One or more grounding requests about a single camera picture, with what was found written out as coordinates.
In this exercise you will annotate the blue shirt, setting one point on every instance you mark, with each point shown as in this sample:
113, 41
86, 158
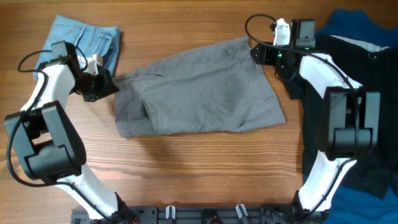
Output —
368, 192

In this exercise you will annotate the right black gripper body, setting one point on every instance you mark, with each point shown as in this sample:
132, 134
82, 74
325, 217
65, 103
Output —
272, 56

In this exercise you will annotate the light grey garment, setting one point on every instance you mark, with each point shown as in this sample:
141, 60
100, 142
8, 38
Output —
365, 45

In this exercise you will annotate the folded blue denim jeans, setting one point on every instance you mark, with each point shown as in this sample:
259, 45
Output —
103, 41

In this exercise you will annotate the grey cotton shorts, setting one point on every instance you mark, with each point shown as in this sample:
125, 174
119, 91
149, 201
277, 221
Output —
217, 87

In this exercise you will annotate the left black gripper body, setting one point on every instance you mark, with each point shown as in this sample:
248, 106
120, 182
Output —
92, 86

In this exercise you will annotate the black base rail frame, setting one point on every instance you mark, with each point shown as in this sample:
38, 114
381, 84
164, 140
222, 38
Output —
265, 214

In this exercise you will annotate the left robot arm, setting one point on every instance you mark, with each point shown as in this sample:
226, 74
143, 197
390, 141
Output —
44, 148

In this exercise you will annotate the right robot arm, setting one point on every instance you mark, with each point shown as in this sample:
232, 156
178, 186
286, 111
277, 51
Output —
349, 116

